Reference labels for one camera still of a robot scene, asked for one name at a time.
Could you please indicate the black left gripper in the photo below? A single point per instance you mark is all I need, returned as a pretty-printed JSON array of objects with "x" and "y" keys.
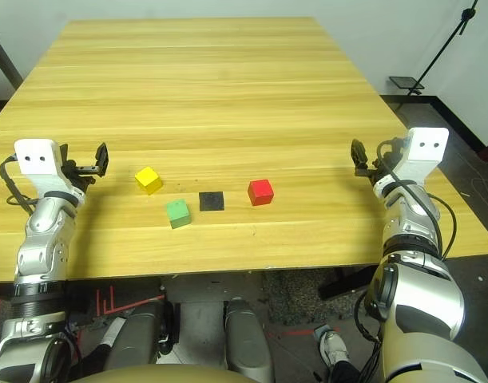
[{"x": 78, "y": 174}]

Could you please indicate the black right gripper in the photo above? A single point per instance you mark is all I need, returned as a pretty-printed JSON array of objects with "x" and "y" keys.
[{"x": 387, "y": 159}]

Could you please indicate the yellow wooden block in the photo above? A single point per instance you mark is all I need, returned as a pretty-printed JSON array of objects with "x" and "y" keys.
[{"x": 147, "y": 179}]

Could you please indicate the green wooden block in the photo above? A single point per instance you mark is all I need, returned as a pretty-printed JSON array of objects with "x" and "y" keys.
[{"x": 179, "y": 213}]

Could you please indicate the red wooden block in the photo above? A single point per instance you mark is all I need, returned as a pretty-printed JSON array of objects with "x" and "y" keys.
[{"x": 260, "y": 192}]

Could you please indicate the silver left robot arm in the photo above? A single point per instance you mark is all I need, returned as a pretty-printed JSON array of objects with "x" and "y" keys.
[{"x": 44, "y": 239}]

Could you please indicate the black flat stand plate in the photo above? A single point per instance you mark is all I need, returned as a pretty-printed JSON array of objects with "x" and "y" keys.
[{"x": 405, "y": 82}]

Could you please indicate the black square marker patch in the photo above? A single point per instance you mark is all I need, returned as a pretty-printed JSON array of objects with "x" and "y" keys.
[{"x": 211, "y": 201}]

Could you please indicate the black table support bar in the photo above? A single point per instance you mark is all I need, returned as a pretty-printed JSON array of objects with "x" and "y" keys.
[{"x": 347, "y": 283}]

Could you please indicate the dark speckled floor mat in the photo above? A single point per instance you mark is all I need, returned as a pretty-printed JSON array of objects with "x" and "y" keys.
[{"x": 295, "y": 295}]

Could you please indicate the grey robot left leg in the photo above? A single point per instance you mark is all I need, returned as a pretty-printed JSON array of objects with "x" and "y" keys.
[{"x": 136, "y": 339}]

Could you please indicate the grey robot leg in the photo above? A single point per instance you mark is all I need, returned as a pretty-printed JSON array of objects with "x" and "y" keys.
[
  {"x": 247, "y": 339},
  {"x": 136, "y": 339}
]

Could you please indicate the white bystander shoe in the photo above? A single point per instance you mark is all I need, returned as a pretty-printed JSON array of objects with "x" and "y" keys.
[{"x": 331, "y": 345}]

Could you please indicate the grey robot right leg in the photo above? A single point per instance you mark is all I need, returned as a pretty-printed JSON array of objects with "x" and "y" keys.
[{"x": 247, "y": 339}]

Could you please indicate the tan robot torso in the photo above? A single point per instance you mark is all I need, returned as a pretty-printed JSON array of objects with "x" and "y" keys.
[{"x": 155, "y": 376}]

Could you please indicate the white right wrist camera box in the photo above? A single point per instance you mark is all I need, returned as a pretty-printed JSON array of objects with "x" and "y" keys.
[{"x": 425, "y": 149}]

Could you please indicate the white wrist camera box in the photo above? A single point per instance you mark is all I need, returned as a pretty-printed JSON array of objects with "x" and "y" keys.
[
  {"x": 425, "y": 149},
  {"x": 36, "y": 157}
]

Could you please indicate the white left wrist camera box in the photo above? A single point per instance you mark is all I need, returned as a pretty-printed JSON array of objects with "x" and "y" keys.
[{"x": 36, "y": 157}]

